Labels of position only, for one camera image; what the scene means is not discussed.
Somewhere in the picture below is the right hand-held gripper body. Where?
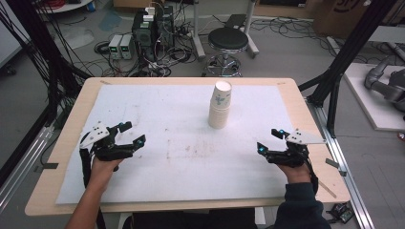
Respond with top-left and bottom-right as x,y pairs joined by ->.
266,128 -> 327,169

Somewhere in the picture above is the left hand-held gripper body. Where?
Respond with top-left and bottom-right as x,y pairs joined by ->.
79,121 -> 135,162

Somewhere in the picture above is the stack of paper cups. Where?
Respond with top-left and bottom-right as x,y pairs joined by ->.
207,79 -> 233,130

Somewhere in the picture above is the person's right hand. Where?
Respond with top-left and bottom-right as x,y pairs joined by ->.
275,162 -> 312,185

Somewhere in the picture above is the person's left hand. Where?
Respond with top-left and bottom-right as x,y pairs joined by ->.
87,157 -> 124,192

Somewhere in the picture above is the wooden table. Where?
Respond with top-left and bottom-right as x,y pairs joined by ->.
24,76 -> 352,218

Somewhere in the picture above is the white table mat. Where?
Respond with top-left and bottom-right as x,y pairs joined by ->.
54,83 -> 296,205

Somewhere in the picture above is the thin wooden stick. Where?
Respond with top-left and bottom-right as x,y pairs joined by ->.
317,179 -> 338,199

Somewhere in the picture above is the black electronic device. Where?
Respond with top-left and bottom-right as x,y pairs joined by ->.
325,201 -> 355,224

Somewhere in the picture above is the grey bench power supply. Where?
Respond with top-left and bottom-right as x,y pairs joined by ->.
108,33 -> 124,60
119,33 -> 135,61

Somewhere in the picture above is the black computer tower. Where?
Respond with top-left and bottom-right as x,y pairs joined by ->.
131,9 -> 158,64
155,4 -> 176,50

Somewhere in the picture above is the white base board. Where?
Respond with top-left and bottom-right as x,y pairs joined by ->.
343,62 -> 405,133

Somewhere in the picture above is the white stand leg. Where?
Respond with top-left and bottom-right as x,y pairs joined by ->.
243,0 -> 260,60
190,0 -> 207,62

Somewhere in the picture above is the black round stool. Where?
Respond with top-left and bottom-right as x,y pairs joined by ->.
202,26 -> 249,78

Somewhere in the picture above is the black flat pad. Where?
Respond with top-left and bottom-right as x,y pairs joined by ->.
224,13 -> 248,31

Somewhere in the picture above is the cardboard box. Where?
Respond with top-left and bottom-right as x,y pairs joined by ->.
312,0 -> 373,40

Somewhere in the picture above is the white round table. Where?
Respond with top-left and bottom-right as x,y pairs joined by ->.
35,0 -> 94,14

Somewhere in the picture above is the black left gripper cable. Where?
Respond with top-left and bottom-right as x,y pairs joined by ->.
78,131 -> 95,189

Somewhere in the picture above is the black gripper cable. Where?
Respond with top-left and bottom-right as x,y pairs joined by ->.
78,131 -> 95,189
306,156 -> 320,196

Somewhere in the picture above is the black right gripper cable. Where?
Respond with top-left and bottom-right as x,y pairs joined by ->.
306,156 -> 320,196

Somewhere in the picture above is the grey metal bracket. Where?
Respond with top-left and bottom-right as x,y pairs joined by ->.
325,157 -> 348,177

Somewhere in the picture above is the aluminium rail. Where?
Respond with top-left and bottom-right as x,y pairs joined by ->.
0,125 -> 55,214
306,97 -> 376,229

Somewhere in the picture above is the tangle of floor cables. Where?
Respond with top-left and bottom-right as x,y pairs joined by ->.
93,6 -> 204,78

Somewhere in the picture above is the black metal frame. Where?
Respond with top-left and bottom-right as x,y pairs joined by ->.
298,0 -> 405,138
0,0 -> 92,189

